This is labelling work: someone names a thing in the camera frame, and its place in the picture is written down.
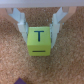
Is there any purple block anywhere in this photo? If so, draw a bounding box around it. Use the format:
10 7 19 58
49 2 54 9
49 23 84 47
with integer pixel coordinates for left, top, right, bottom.
14 77 30 84

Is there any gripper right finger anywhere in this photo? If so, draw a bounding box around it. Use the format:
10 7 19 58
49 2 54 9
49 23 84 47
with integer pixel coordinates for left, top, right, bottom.
49 7 75 44

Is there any yellow block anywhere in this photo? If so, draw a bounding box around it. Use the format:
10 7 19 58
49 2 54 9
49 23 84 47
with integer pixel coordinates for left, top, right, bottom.
27 26 53 57

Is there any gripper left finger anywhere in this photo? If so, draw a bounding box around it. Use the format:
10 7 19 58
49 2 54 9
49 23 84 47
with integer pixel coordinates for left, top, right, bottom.
6 7 29 44

